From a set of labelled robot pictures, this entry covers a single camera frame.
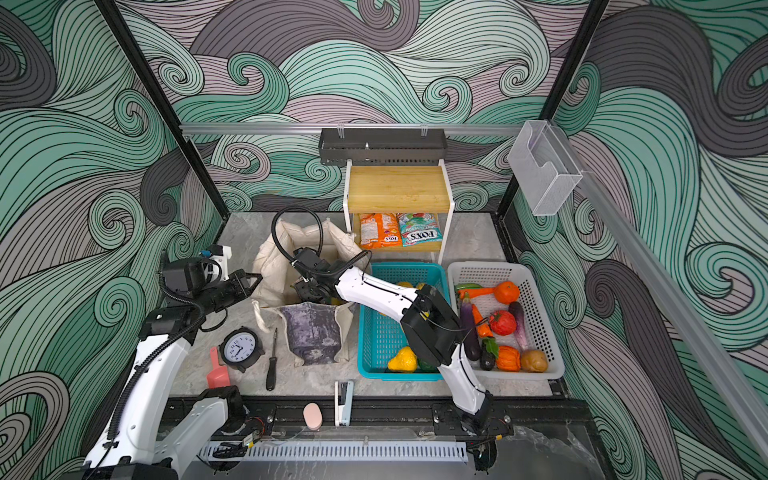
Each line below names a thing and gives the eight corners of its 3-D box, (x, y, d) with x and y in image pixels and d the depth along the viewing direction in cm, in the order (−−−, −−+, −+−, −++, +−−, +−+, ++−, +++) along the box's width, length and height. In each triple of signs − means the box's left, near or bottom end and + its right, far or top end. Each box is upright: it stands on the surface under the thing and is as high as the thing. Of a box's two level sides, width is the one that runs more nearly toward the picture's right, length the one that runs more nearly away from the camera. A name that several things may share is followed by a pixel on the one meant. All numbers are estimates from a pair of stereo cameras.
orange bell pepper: (496, 372, 81) (502, 366, 77) (491, 351, 84) (496, 345, 80) (517, 372, 81) (524, 366, 77) (511, 351, 84) (518, 345, 80)
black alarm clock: (216, 357, 85) (210, 353, 82) (241, 326, 91) (236, 321, 89) (247, 376, 82) (243, 372, 79) (271, 342, 88) (268, 338, 85)
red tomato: (490, 338, 88) (496, 330, 84) (485, 318, 92) (490, 310, 88) (512, 338, 88) (519, 330, 84) (506, 318, 92) (512, 310, 88)
